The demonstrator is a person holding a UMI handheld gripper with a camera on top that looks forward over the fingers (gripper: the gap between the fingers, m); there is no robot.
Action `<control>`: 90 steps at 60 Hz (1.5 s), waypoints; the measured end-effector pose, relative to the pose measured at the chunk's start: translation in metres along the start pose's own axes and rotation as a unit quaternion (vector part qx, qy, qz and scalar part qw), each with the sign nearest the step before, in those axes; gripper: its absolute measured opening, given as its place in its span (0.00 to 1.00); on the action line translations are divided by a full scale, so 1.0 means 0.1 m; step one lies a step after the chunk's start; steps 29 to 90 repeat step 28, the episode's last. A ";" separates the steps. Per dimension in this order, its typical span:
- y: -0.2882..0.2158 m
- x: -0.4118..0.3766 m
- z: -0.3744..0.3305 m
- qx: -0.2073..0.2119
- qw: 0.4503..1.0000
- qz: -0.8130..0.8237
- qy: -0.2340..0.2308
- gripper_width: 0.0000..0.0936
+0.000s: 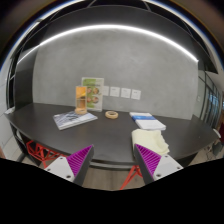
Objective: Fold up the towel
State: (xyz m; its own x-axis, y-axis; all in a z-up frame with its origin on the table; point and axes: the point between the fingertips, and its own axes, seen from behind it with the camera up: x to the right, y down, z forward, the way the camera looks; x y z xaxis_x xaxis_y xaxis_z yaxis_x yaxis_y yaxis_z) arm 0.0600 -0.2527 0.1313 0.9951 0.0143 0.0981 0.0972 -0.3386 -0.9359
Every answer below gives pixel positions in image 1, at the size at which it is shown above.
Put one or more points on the white ceiling light strip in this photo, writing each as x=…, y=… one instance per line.
x=110, y=26

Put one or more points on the green acrylic menu stand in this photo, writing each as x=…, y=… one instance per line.
x=95, y=93

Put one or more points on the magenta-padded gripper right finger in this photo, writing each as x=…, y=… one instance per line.
x=162, y=166

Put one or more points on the white book with blue band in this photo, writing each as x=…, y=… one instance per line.
x=150, y=123

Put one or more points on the red metal frame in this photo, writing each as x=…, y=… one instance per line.
x=133, y=171
x=32, y=146

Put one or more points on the cream terry towel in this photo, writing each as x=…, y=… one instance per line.
x=150, y=140

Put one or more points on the orange sign on wooden stand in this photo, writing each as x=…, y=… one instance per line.
x=81, y=95

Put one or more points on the beige tape roll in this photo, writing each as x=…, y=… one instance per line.
x=107, y=115

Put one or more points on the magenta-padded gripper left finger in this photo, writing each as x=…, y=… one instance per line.
x=65, y=168

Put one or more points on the grey cover magazine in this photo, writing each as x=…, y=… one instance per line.
x=73, y=120

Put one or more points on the white wall socket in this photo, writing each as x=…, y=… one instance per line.
x=136, y=94
x=106, y=91
x=115, y=92
x=125, y=93

